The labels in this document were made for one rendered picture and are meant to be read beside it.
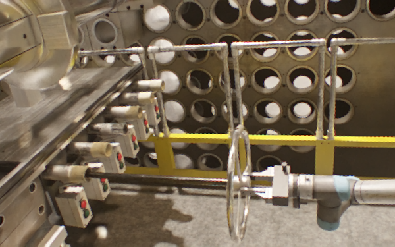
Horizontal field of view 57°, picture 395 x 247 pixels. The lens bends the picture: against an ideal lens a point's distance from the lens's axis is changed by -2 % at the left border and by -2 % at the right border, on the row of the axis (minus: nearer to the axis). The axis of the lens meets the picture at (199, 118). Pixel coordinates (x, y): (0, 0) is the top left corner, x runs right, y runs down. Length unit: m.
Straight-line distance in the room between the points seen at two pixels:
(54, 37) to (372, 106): 2.62
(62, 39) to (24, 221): 0.72
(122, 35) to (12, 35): 1.86
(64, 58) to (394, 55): 2.47
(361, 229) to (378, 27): 1.45
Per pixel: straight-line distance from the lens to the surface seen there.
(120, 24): 2.87
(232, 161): 1.08
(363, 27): 3.00
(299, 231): 2.32
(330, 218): 1.28
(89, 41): 3.04
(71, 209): 1.58
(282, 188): 1.20
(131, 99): 2.01
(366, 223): 2.43
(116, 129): 1.70
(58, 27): 1.10
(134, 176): 1.36
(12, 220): 1.47
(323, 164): 2.49
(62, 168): 1.50
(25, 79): 1.29
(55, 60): 1.19
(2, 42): 1.06
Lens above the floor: 1.62
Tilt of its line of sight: 27 degrees down
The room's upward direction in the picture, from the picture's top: 8 degrees counter-clockwise
